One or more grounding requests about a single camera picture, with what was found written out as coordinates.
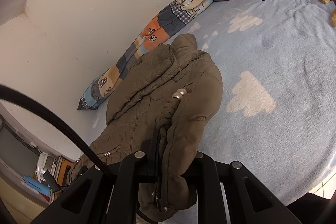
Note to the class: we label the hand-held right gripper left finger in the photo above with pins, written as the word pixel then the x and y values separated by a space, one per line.
pixel 151 158

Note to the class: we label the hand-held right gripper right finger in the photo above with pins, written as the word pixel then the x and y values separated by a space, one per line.
pixel 207 169

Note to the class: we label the brown padded jacket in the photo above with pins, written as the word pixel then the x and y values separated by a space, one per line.
pixel 162 74

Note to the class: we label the white plastic appliance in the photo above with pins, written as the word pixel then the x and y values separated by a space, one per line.
pixel 43 163

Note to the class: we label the person's dark trousers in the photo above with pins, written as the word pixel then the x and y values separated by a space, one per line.
pixel 312 211

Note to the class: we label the blue plastic item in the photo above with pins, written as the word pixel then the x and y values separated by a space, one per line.
pixel 36 184

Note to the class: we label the light blue cloud-print blanket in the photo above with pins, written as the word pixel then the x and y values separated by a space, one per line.
pixel 275 56

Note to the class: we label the long patchwork pillow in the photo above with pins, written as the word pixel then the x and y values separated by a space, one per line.
pixel 168 19

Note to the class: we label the wooden frame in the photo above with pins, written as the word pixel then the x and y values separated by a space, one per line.
pixel 64 169

